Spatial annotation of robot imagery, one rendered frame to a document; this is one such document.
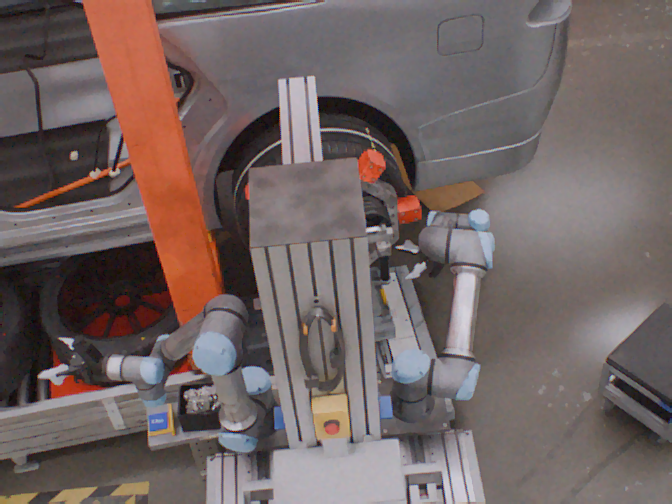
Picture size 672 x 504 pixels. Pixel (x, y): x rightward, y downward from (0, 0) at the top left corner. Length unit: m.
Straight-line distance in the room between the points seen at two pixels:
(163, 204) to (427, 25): 1.11
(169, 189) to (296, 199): 0.96
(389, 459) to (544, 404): 1.69
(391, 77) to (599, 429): 1.69
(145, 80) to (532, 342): 2.32
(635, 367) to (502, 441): 0.62
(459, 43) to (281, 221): 1.62
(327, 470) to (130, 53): 1.23
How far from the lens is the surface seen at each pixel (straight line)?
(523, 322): 4.51
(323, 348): 2.37
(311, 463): 2.67
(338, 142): 3.58
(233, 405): 2.88
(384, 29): 3.45
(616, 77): 5.84
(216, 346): 2.64
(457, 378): 3.04
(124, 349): 3.94
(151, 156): 2.96
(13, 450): 4.23
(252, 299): 4.07
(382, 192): 3.62
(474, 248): 3.12
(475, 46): 3.60
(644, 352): 4.05
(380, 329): 4.25
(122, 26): 2.69
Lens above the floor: 3.52
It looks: 47 degrees down
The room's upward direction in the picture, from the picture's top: 6 degrees counter-clockwise
